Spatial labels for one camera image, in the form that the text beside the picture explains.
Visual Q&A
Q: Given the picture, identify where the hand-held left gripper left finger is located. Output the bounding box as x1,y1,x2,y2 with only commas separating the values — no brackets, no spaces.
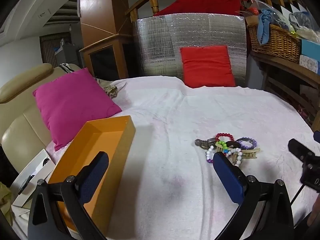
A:
27,151,110,240

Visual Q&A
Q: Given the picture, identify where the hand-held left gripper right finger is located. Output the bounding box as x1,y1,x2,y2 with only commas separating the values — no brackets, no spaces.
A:
212,152,294,240

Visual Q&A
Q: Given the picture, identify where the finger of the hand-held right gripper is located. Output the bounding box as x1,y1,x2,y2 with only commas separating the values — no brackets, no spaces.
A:
288,138,314,161

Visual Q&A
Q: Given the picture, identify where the green bead bracelet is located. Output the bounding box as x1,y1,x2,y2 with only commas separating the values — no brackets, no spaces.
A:
216,141,230,156

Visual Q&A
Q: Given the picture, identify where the orange cardboard box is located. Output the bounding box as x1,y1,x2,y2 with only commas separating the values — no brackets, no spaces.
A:
47,115,137,233

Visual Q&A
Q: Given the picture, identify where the person's right hand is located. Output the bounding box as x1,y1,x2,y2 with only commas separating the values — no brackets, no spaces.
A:
307,197,320,228

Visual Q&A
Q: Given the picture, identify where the beige hair claw clip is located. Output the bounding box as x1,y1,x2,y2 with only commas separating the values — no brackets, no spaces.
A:
239,148,262,159

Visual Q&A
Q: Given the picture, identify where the white carton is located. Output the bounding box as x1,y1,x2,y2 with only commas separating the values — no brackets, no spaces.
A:
11,148,56,208

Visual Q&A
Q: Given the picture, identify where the pink pillow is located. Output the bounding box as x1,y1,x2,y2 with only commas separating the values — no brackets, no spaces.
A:
32,68,123,152

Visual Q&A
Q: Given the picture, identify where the wooden shelf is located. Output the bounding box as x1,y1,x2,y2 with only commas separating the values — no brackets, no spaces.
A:
250,51,320,131

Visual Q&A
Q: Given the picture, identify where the beige leather headboard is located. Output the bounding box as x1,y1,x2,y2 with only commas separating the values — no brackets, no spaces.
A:
0,63,83,181

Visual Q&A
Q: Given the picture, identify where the white patterned box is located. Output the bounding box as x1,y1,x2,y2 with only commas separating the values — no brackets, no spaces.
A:
298,54,320,75

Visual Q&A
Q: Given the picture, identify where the camouflage cloth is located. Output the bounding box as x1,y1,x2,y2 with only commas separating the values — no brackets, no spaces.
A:
96,77,127,98

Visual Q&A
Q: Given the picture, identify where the yellow-green cloth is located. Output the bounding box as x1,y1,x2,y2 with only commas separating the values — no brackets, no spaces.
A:
0,181,14,226

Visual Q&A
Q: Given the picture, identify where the teal box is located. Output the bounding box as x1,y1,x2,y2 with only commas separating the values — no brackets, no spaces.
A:
300,38,320,57

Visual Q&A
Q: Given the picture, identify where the wicker basket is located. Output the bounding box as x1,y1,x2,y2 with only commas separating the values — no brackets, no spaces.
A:
247,22,302,63

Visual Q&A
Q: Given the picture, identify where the striped cloth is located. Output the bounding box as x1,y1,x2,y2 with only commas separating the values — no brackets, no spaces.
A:
58,63,76,74

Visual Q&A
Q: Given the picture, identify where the red pillow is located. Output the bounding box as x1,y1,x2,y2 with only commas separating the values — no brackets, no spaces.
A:
180,45,236,89

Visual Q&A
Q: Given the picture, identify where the blue cloth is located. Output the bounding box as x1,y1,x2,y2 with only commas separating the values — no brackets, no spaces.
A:
257,8,278,46

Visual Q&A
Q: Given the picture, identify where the wooden glass-door cabinet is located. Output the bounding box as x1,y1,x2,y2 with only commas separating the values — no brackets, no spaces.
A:
79,33,141,81

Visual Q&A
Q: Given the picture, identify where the grey cabinet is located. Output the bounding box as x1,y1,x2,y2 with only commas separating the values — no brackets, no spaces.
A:
53,38,82,66

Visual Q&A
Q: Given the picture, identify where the clear plastic bag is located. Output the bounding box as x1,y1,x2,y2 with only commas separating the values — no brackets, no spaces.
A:
249,0,297,32

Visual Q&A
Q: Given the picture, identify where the brown blind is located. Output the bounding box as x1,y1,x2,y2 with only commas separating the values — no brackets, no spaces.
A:
40,32,66,64

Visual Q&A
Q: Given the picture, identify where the silver foil insulation sheet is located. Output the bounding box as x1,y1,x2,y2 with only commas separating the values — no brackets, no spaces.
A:
132,12,248,88

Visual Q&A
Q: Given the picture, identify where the tall wooden pillar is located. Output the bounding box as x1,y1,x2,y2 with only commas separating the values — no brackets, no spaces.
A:
80,0,128,51

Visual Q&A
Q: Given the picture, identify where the white air conditioner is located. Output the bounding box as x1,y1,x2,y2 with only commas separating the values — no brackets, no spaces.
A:
37,1,82,27

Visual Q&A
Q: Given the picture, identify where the large red cloth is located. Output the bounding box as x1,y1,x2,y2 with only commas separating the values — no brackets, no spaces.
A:
153,0,243,17

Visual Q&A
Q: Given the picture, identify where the wooden railing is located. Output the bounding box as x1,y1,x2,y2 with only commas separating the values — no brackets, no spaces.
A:
125,0,304,22

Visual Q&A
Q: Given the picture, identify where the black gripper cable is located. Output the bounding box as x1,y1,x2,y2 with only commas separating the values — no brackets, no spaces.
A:
291,184,306,206

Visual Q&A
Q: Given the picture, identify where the white bead bracelet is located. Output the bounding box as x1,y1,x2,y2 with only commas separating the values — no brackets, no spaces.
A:
205,147,243,167

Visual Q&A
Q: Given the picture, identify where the purple bead bracelet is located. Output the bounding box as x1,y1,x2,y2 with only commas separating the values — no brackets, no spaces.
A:
236,137,258,150

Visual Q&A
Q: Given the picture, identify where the red bead bracelet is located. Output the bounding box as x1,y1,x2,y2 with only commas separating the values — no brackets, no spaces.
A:
215,133,235,143

